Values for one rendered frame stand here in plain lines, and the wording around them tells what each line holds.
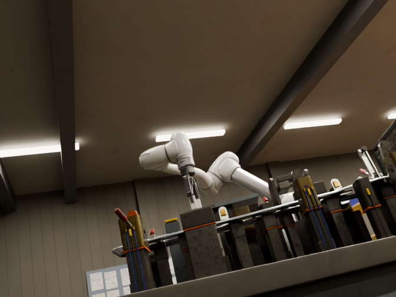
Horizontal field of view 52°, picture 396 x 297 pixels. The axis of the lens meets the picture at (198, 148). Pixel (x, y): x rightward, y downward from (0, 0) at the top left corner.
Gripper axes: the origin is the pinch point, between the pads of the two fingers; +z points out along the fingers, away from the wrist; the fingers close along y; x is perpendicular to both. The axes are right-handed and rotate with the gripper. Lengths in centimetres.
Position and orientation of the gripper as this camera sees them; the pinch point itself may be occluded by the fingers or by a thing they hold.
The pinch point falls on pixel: (195, 205)
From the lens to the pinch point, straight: 206.3
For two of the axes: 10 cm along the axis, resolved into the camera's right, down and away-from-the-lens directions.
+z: 2.4, 8.9, -4.0
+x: 9.2, -3.4, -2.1
